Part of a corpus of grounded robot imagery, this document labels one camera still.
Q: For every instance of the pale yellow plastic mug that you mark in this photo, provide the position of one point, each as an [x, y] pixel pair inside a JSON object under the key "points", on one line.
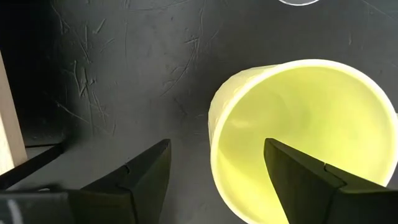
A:
{"points": [[311, 109]]}

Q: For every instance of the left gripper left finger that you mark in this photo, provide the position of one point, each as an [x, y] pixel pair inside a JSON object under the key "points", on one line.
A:
{"points": [[146, 186]]}

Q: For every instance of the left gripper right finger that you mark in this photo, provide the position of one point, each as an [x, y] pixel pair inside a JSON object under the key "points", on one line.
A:
{"points": [[304, 193]]}

